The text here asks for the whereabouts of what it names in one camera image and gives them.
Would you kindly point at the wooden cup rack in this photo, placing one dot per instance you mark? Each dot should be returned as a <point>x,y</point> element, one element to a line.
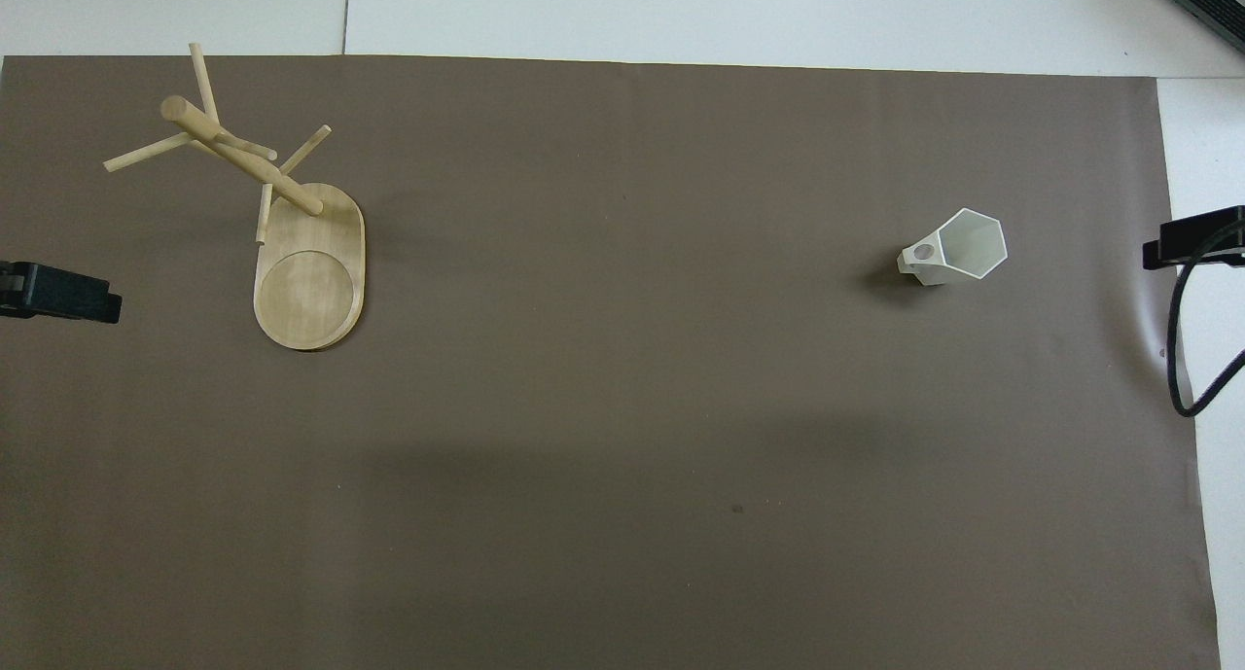
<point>309,271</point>

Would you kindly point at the black clamp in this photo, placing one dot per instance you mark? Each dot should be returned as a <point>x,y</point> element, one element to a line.
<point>60,292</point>
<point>1196,236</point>

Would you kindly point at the black right clamp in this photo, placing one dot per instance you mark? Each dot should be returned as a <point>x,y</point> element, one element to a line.
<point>1196,236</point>

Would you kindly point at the black left clamp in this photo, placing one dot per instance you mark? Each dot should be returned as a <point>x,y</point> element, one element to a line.
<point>60,292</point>

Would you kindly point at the white hexagonal cup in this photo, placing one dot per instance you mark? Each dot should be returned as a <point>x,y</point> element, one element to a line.
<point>958,252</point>

